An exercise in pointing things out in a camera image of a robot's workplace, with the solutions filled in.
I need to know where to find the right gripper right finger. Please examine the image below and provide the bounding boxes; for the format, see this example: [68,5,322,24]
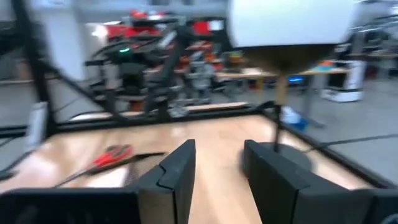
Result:
[243,139,374,224]

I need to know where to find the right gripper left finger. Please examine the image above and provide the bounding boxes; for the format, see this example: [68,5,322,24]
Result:
[138,139,197,224]

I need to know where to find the black mesh desk organizer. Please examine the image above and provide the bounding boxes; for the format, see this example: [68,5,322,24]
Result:
[126,152,165,187]

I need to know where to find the red-handled scissors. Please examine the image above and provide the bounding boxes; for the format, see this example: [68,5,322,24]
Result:
[53,144,166,189]

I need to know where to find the blue plastic bin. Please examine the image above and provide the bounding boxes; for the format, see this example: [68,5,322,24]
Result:
[279,105,309,132]

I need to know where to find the background wooden table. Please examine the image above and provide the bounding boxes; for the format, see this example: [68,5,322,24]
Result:
[214,67,352,128]

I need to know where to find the white background cabinet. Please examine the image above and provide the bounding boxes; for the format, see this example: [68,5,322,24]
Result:
[320,60,368,103]

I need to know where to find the red background equipment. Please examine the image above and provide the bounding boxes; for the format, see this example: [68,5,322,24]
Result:
[104,9,226,40]

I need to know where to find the white globe table lamp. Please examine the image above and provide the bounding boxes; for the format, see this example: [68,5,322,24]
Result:
[226,0,357,174]

